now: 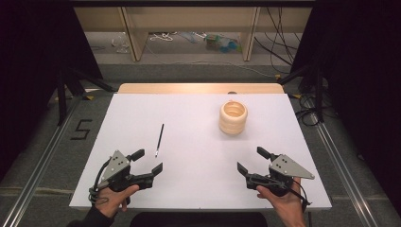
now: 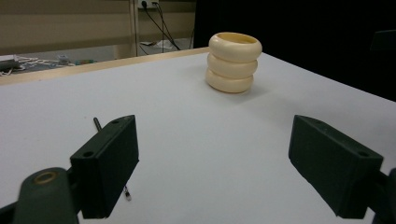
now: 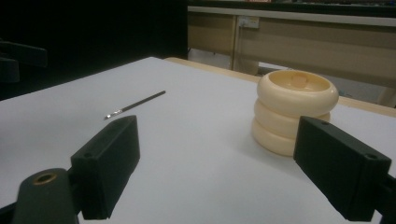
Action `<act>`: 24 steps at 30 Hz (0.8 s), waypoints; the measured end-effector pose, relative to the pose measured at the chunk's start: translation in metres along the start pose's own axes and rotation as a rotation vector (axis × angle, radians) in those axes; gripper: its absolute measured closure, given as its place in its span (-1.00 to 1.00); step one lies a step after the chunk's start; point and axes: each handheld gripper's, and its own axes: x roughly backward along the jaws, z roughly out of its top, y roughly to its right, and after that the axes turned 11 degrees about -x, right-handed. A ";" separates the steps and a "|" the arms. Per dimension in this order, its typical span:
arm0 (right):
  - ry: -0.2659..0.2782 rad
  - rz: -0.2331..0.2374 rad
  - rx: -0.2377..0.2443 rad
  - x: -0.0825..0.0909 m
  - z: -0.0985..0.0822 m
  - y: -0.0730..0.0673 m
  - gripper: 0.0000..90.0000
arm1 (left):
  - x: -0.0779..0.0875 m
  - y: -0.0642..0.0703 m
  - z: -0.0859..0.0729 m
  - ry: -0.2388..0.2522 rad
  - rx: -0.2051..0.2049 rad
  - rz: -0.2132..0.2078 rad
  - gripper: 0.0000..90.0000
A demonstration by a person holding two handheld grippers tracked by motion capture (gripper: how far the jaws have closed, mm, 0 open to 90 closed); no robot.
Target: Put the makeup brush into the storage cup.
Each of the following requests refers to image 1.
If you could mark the person's right hand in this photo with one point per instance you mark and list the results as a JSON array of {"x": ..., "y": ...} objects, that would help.
[{"x": 285, "y": 203}]

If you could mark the metal floor rail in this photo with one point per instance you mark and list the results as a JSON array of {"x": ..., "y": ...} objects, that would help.
[
  {"x": 38, "y": 176},
  {"x": 343, "y": 170}
]

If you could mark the person's left hand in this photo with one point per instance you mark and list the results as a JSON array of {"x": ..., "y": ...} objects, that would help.
[{"x": 112, "y": 198}]

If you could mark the small dark round object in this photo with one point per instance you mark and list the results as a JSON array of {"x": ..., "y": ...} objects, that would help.
[{"x": 232, "y": 92}]

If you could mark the black tripod stand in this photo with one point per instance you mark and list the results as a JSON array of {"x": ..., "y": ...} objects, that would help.
[
  {"x": 318, "y": 94},
  {"x": 63, "y": 94}
]

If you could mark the black curtain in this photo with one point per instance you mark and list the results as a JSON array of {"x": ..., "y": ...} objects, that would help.
[
  {"x": 362, "y": 78},
  {"x": 31, "y": 63}
]

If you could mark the white board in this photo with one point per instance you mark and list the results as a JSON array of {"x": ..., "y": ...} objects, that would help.
[{"x": 195, "y": 151}]

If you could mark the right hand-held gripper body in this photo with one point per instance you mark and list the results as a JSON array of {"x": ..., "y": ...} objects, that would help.
[{"x": 283, "y": 171}]

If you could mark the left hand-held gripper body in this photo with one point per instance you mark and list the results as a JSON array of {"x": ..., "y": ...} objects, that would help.
[{"x": 118, "y": 164}]

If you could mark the cream ribbed pen holder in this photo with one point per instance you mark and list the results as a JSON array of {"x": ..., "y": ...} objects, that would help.
[{"x": 233, "y": 121}]

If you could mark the black pen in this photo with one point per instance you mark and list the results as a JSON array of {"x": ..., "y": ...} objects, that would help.
[{"x": 160, "y": 138}]

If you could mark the wooden shelf unit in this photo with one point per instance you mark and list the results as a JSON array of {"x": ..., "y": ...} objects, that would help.
[{"x": 189, "y": 19}]

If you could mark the colourful plastic pile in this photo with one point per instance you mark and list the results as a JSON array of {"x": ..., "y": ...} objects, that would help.
[{"x": 222, "y": 43}]

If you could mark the wooden table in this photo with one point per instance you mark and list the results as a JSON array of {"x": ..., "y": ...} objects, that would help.
[{"x": 195, "y": 88}]

